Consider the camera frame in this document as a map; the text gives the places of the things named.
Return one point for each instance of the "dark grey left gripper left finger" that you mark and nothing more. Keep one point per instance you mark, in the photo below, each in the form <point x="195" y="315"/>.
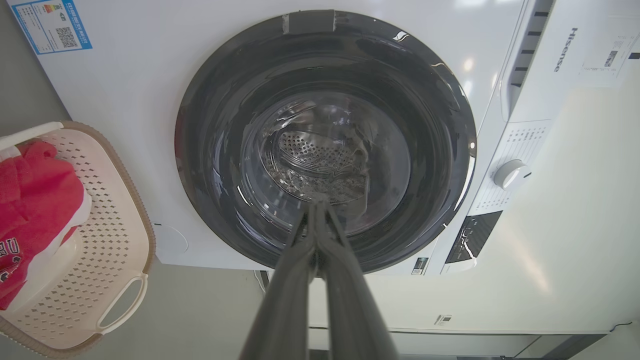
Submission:
<point x="282" y="310"/>

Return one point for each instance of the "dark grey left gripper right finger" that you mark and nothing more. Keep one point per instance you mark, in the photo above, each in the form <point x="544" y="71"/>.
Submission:
<point x="350" y="310"/>

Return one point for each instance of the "cream perforated laundry basket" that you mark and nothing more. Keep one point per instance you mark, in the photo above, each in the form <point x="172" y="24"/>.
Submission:
<point x="110" y="225"/>

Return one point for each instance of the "small dark barcode sticker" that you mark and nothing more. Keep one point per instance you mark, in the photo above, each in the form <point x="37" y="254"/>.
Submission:
<point x="420" y="265"/>

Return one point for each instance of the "round white filter cover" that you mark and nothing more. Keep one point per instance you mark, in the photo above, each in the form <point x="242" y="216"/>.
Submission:
<point x="172" y="240"/>

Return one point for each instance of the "black display panel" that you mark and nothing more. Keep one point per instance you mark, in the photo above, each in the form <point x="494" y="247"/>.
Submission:
<point x="472" y="237"/>

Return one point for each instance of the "dark round washing machine door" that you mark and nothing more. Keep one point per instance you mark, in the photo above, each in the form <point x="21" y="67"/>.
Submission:
<point x="210" y="150"/>

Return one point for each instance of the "white round control knob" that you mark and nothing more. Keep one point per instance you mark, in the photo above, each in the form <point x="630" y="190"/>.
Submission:
<point x="511" y="175"/>

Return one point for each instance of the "dark skirting strip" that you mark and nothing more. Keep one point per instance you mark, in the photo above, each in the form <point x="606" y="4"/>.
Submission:
<point x="575" y="347"/>

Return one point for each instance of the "red garment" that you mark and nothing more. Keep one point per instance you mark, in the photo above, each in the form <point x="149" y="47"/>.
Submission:
<point x="35" y="200"/>

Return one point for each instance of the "white Hisense washing machine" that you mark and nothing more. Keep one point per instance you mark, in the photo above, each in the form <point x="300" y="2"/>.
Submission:
<point x="125" y="75"/>

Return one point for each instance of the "white detergent drawer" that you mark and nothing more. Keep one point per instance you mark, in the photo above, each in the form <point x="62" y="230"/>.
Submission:
<point x="545" y="60"/>

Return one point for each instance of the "white paper info sticker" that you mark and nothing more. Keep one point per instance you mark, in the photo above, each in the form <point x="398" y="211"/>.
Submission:
<point x="610" y="55"/>

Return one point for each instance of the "blue energy label sticker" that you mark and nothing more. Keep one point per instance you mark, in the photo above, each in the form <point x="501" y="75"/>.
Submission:
<point x="50" y="25"/>

